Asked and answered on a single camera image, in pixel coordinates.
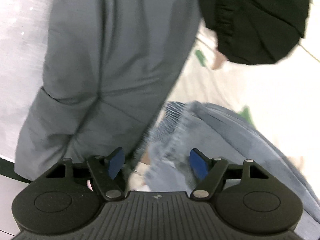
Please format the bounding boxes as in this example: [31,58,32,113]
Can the white printed bed sheet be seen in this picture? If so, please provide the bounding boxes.
[169,0,319,180]

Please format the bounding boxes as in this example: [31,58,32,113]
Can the blue denim jeans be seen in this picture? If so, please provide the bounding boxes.
[145,101,319,221]

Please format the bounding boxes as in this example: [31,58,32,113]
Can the grey pillow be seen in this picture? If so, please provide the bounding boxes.
[14,0,201,180]

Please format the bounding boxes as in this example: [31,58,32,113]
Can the black garment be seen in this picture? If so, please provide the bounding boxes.
[199,0,310,65]

